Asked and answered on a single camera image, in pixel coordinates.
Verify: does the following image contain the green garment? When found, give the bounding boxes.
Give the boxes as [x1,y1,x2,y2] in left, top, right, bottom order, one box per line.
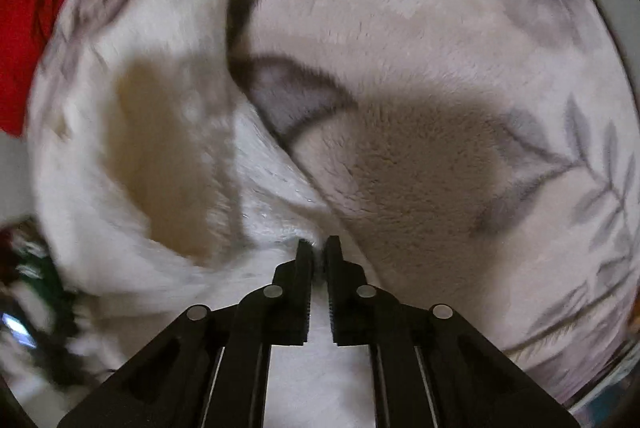
[12,251,68,306]

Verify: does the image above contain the white fluffy garment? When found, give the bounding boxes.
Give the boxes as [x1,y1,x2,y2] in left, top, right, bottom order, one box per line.
[30,0,381,428]

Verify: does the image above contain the floral plush blanket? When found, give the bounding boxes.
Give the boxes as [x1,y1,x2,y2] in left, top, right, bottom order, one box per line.
[27,0,640,409]

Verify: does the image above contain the red cloth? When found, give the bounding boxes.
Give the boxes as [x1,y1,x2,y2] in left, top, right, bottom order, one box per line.
[0,0,107,139]

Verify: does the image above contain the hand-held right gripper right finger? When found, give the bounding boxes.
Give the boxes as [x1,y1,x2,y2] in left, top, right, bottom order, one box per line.
[324,236,582,428]

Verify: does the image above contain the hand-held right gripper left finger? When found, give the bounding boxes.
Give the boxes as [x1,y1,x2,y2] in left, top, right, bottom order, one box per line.
[57,239,315,428]

